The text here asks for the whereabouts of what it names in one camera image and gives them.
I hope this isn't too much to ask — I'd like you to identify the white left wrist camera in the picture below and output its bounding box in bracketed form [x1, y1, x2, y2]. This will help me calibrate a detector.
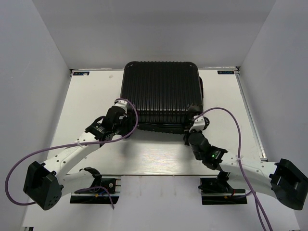
[114, 100, 129, 113]

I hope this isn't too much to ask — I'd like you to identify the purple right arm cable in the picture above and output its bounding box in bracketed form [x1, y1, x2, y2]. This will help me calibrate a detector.
[192, 107, 274, 231]

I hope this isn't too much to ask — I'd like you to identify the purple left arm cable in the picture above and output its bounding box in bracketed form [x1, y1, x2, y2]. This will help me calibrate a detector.
[4, 98, 140, 210]

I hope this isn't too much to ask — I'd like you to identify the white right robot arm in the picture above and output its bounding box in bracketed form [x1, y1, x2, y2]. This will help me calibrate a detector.
[184, 132, 308, 210]

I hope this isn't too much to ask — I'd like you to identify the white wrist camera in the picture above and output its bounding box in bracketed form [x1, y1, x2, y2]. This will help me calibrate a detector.
[114, 100, 129, 113]
[189, 115, 210, 133]

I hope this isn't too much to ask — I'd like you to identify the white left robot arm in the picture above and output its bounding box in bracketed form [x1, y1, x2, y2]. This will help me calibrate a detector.
[23, 100, 139, 210]

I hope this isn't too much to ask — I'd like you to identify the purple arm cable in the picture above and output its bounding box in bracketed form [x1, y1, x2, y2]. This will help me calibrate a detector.
[4, 98, 140, 210]
[192, 107, 274, 231]

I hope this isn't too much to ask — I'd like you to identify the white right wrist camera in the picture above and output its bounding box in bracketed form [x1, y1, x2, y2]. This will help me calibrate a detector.
[189, 115, 210, 133]

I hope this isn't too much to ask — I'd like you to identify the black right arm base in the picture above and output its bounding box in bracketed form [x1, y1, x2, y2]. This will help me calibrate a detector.
[198, 178, 247, 205]

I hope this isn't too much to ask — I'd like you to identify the black hard-shell suitcase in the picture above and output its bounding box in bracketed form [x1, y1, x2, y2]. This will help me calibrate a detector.
[120, 61, 204, 134]

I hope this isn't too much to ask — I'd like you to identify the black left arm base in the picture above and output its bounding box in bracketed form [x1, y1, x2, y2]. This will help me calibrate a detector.
[70, 176, 121, 205]

